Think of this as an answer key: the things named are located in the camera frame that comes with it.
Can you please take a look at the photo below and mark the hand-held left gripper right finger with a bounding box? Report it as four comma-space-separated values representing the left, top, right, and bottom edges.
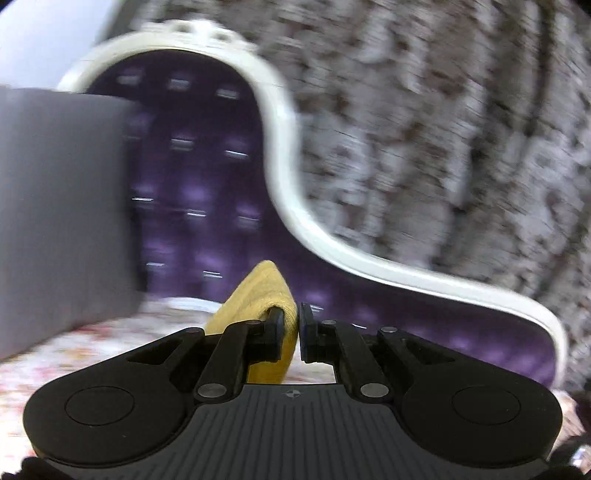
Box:
298, 302, 466, 399

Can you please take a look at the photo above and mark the yellow cloth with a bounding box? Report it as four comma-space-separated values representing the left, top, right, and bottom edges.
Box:
203, 260, 299, 387

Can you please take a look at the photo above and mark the floral bedsheet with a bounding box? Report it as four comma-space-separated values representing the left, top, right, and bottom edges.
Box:
0, 295, 591, 464

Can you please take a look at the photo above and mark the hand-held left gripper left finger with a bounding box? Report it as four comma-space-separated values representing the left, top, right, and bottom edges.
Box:
124, 307, 287, 400

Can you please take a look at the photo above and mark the grey damask curtain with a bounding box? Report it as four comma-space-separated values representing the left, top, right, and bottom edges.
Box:
129, 0, 591, 393

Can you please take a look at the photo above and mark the purple tufted headboard white frame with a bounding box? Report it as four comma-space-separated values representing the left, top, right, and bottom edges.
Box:
58, 18, 570, 398

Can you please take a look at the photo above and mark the grey pillow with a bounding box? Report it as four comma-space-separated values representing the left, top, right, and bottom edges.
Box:
0, 85, 149, 363

